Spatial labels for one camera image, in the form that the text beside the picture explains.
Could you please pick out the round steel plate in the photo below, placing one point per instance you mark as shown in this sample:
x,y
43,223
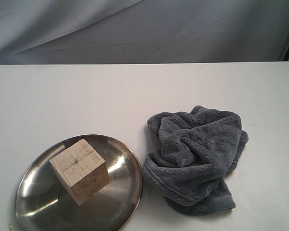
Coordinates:
x,y
43,204

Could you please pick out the white backdrop cloth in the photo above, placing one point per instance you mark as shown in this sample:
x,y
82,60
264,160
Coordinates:
x,y
142,31

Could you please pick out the grey fluffy towel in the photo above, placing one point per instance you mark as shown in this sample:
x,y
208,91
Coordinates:
x,y
198,149

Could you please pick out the wooden cube block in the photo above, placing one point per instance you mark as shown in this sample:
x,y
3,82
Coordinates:
x,y
81,170

